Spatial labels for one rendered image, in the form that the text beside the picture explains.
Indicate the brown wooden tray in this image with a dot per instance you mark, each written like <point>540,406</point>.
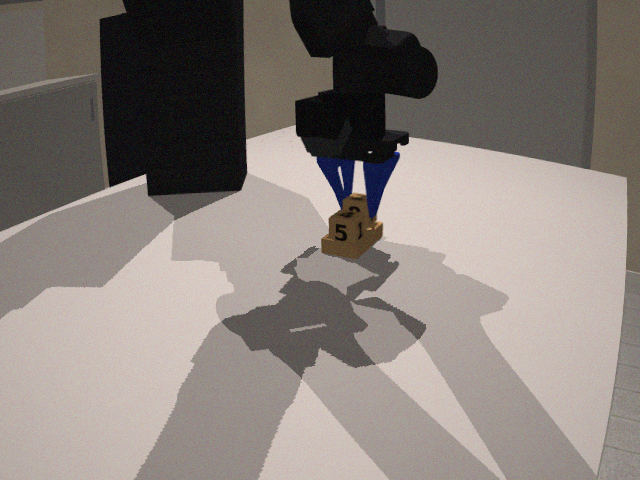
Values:
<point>353,250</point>

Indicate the brown cube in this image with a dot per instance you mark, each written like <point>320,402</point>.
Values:
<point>346,225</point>
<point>358,202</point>

